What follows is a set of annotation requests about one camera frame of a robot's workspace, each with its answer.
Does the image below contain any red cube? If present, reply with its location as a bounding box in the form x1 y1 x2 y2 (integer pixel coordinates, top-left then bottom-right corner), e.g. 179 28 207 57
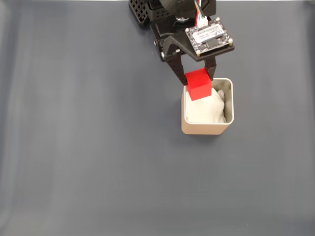
184 68 214 102

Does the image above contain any beige square box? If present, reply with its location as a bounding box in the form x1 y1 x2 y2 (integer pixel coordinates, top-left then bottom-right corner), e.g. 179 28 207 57
181 78 235 136

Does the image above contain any white crumpled tissue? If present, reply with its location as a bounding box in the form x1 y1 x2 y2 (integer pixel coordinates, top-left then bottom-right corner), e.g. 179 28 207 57
185 88 227 124

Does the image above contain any camera circuit board module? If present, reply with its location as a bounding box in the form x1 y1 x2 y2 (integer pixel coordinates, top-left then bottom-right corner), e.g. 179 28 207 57
185 17 236 62

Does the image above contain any multicoloured wire cable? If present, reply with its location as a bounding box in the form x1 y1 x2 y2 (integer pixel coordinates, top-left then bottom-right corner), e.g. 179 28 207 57
193 0 208 27

